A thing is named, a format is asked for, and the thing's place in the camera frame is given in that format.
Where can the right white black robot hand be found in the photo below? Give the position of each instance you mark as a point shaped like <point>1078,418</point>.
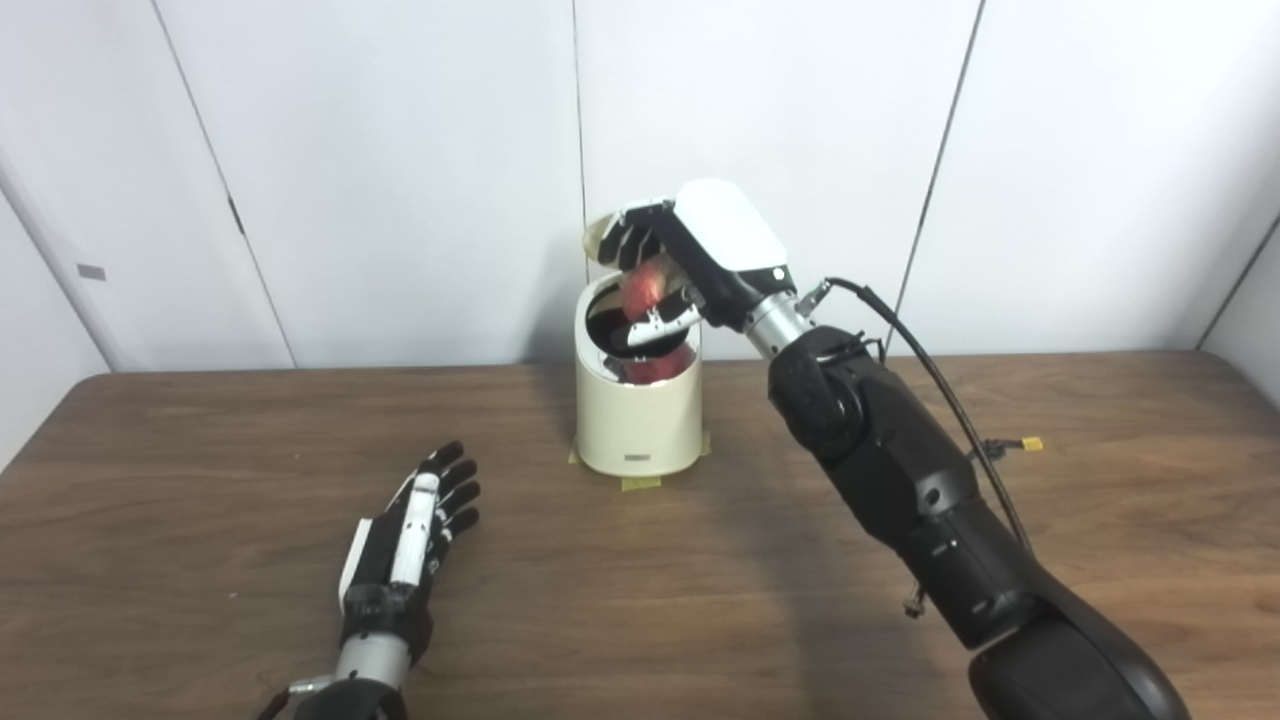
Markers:
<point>725,240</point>

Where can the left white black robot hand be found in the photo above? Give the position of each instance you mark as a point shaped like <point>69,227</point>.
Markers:
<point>385,560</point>

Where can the red apple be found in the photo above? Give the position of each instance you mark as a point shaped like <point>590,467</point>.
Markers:
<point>645,288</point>

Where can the cream round bin lid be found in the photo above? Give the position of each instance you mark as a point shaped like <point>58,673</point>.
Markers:
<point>595,245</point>

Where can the cream-colored cylindrical bin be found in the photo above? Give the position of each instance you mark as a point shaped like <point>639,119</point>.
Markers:
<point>640,425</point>

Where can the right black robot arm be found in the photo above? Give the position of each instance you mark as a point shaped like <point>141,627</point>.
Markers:
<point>900,470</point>

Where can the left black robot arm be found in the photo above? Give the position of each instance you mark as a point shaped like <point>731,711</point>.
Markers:
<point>355,690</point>

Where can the black wall panel hinge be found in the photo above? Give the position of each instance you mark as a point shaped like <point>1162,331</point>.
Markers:
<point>236,215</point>

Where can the grey wall label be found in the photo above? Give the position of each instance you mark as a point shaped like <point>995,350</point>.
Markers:
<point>91,272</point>

